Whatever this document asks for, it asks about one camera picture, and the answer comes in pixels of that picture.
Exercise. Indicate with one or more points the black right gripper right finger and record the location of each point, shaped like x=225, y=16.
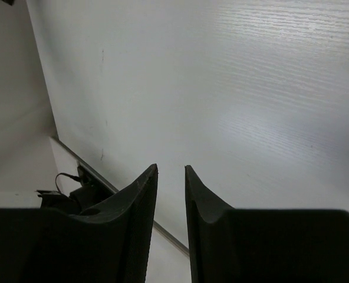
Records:
x=227, y=244

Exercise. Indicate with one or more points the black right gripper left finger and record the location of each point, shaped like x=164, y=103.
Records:
x=48, y=245

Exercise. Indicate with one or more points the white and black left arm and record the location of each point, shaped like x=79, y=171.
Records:
x=81, y=201

